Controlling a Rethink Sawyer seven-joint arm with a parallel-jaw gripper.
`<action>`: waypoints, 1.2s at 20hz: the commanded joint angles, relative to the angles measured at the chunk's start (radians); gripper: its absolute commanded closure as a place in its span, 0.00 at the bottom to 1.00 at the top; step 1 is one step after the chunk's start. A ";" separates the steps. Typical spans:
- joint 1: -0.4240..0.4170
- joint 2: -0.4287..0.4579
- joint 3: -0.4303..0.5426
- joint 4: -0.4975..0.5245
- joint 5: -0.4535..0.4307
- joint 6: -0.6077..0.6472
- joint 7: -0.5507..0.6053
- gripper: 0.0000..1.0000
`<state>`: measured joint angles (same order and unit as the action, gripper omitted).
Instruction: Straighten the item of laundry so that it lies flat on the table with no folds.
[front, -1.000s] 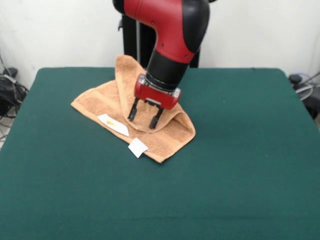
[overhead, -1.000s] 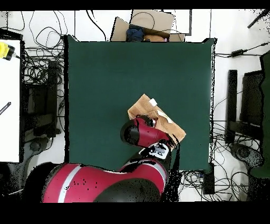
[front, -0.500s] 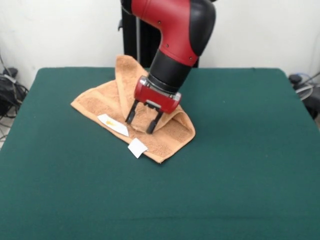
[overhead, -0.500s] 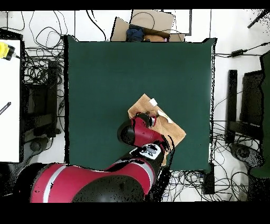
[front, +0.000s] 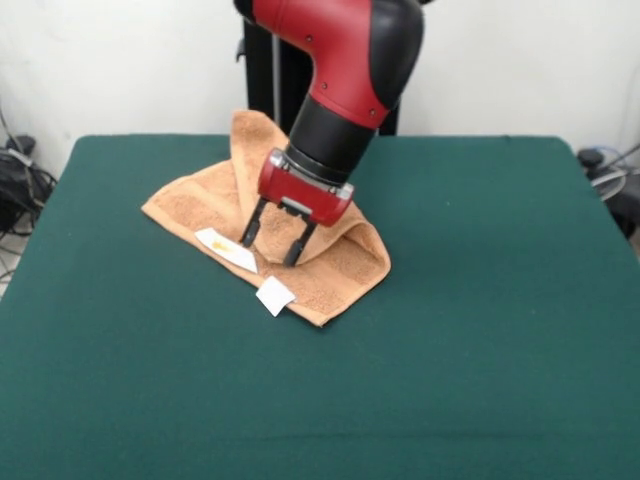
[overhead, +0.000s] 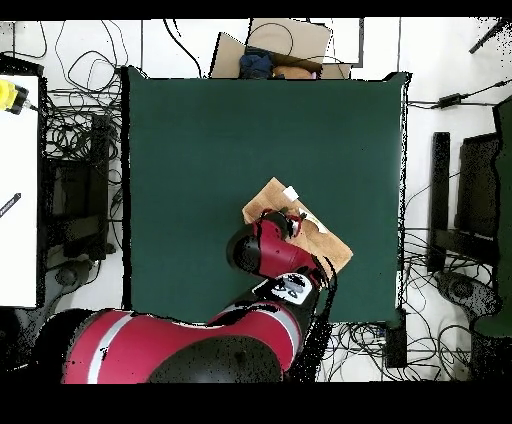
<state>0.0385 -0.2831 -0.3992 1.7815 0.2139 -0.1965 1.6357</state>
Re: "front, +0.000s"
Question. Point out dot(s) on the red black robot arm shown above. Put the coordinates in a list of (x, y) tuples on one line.
[(350, 60)]

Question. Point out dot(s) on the tan terry towel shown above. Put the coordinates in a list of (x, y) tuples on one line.
[(340, 280)]

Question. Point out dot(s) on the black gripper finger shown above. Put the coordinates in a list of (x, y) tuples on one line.
[(254, 225), (300, 245)]

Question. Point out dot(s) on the dark green table cloth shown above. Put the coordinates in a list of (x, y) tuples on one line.
[(150, 350)]

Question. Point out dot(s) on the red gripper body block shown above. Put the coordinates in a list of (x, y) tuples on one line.
[(300, 192)]

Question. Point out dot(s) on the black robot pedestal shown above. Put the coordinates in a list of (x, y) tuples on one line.
[(260, 75)]

